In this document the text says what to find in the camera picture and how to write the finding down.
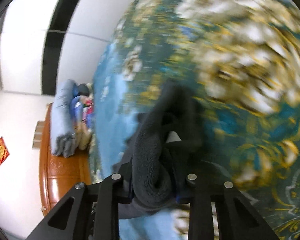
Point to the dark round pillow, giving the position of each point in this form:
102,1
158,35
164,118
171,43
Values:
83,90

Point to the blue floral bed blanket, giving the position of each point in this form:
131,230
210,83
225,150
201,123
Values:
242,60

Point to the white and black wardrobe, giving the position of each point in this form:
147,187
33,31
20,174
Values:
45,42

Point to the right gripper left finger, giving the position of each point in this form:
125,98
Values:
89,208

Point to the black and white fleece garment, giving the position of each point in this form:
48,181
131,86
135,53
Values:
167,139

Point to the tan folded blanket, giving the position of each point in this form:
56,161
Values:
83,136

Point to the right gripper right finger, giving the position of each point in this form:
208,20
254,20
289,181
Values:
236,217

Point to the orange wooden headboard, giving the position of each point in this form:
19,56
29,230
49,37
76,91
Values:
57,175

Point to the light blue grey folded quilt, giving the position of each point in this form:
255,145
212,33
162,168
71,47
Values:
62,132

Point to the colourful floral folded quilt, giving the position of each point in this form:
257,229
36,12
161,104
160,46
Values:
81,111

